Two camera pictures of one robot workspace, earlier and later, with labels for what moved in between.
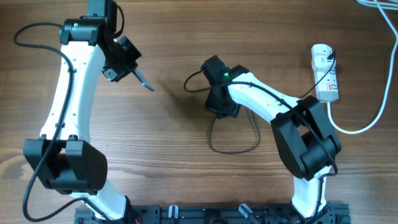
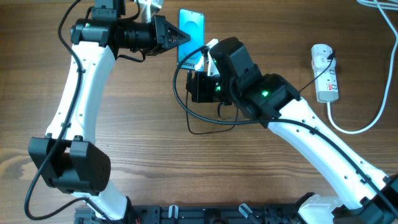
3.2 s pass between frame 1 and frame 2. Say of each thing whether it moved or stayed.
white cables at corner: stayed
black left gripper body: moved
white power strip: stayed
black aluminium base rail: stayed
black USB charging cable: moved
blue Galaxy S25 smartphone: moved
